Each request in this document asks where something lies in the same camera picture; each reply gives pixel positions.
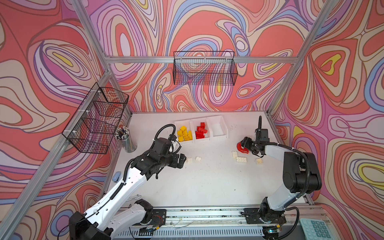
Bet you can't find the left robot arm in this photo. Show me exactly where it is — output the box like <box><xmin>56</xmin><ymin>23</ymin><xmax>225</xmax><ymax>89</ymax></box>
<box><xmin>69</xmin><ymin>138</ymin><xmax>187</xmax><ymax>240</ymax></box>

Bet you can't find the wire basket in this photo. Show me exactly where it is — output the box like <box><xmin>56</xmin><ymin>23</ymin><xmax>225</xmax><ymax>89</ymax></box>
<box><xmin>173</xmin><ymin>50</ymin><xmax>238</xmax><ymax>86</ymax></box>
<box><xmin>62</xmin><ymin>83</ymin><xmax>129</xmax><ymax>154</ymax></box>

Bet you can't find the back wire basket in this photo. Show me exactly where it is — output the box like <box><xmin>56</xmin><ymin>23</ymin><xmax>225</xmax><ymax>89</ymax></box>
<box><xmin>173</xmin><ymin>50</ymin><xmax>238</xmax><ymax>86</ymax></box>

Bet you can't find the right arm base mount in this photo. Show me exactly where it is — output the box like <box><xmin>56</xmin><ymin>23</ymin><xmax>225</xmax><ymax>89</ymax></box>
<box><xmin>240</xmin><ymin>197</ymin><xmax>287</xmax><ymax>225</ymax></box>

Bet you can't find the left wire basket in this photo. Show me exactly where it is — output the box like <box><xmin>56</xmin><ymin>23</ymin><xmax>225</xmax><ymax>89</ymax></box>
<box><xmin>62</xmin><ymin>83</ymin><xmax>129</xmax><ymax>154</ymax></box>

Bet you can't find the red lego brick front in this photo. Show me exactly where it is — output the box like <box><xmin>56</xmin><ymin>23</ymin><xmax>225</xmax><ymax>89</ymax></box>
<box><xmin>197</xmin><ymin>126</ymin><xmax>208</xmax><ymax>134</ymax></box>

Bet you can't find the white three-compartment bin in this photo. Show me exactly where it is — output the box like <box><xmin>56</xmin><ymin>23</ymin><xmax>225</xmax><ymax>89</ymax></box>
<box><xmin>174</xmin><ymin>115</ymin><xmax>229</xmax><ymax>145</ymax></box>

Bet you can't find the clear cup of pens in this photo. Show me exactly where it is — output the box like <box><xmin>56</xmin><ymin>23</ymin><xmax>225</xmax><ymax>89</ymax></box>
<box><xmin>115</xmin><ymin>126</ymin><xmax>137</xmax><ymax>153</ymax></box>

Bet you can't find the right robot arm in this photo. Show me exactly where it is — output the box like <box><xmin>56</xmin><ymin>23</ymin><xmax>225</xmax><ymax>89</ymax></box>
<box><xmin>237</xmin><ymin>129</ymin><xmax>322</xmax><ymax>223</ymax></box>

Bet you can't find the white lego block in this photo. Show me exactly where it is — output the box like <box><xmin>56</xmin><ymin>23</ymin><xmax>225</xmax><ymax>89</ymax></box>
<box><xmin>232</xmin><ymin>151</ymin><xmax>238</xmax><ymax>159</ymax></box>

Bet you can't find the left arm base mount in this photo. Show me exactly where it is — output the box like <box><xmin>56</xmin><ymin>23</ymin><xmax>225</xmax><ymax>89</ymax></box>
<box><xmin>126</xmin><ymin>199</ymin><xmax>167</xmax><ymax>228</ymax></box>

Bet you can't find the red arch lego piece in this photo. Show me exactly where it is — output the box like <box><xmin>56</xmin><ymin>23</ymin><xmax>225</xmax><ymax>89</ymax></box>
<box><xmin>237</xmin><ymin>142</ymin><xmax>249</xmax><ymax>154</ymax></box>

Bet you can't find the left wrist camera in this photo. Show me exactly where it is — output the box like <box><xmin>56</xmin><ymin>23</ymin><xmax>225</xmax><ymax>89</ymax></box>
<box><xmin>169</xmin><ymin>135</ymin><xmax>181</xmax><ymax>153</ymax></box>

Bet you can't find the blue stapler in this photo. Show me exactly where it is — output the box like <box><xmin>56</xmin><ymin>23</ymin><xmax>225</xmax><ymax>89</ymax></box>
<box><xmin>112</xmin><ymin>172</ymin><xmax>122</xmax><ymax>183</ymax></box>

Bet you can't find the yellow curved lego piece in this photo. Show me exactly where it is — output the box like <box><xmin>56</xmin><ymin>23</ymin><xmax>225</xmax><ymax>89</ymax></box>
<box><xmin>183</xmin><ymin>131</ymin><xmax>193</xmax><ymax>141</ymax></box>

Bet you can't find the white long lego plate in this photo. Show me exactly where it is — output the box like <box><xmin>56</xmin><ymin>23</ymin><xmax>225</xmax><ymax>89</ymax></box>
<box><xmin>236</xmin><ymin>157</ymin><xmax>248</xmax><ymax>163</ymax></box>

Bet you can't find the teal calculator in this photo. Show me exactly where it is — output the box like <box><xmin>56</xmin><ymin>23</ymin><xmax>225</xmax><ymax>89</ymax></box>
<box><xmin>300</xmin><ymin>218</ymin><xmax>334</xmax><ymax>240</ymax></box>

